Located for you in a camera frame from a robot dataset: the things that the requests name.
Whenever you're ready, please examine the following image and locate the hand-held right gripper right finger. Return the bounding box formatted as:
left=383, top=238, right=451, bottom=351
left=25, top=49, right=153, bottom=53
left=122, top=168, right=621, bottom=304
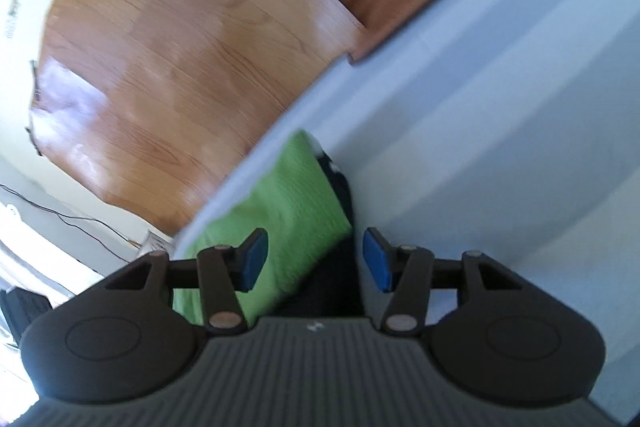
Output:
left=363, top=227, right=527, bottom=336

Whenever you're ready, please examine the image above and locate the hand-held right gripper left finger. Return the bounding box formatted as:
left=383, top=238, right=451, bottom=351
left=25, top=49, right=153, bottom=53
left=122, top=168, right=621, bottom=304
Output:
left=105, top=228, right=271, bottom=336

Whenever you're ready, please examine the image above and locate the green cloth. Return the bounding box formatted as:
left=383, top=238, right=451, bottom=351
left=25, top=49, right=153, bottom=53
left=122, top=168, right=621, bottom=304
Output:
left=172, top=130, right=354, bottom=329

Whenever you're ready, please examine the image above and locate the black garment with white stripes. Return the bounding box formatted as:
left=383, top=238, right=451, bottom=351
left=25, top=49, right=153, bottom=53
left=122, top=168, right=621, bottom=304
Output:
left=279, top=151, right=364, bottom=321

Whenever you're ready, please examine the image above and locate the blue striped bed sheet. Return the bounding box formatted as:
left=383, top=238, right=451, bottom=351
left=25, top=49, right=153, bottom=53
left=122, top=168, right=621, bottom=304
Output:
left=172, top=0, right=640, bottom=424

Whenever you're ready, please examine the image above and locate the wood pattern floor mat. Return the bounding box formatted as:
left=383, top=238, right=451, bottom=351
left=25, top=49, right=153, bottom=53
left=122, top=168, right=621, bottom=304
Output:
left=27, top=0, right=369, bottom=239

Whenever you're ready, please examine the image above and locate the dark object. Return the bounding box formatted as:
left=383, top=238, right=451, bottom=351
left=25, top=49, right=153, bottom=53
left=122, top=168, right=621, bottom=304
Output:
left=0, top=286, right=54, bottom=344

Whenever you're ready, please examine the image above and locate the black cable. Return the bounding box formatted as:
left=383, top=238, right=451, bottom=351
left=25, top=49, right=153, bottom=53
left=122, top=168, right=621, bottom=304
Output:
left=0, top=184, right=147, bottom=259

